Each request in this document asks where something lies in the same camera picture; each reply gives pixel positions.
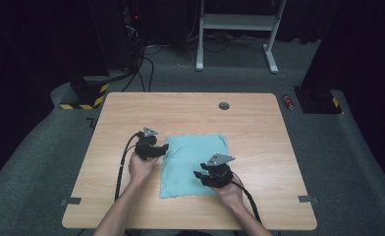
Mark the black tape floor mark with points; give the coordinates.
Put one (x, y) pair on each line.
(91, 123)

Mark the person's left hand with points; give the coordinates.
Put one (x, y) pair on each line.
(141, 170)

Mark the teal cloth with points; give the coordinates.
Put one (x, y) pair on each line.
(184, 164)

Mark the person's right hand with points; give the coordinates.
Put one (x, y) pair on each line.
(230, 193)

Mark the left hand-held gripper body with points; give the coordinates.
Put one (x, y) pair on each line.
(144, 144)

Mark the black yellow striped stand base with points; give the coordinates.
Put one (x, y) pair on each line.
(92, 98)

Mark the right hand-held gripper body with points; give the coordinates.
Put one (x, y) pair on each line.
(220, 175)

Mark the grey round table grommet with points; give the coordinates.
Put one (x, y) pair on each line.
(224, 106)

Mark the grey tape strip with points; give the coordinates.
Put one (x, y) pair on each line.
(307, 199)
(71, 201)

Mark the dark equipment rack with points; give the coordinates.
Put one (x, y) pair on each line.
(133, 32)

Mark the white metal stand frame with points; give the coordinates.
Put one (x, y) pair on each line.
(236, 22)

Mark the red can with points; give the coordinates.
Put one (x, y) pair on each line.
(287, 102)

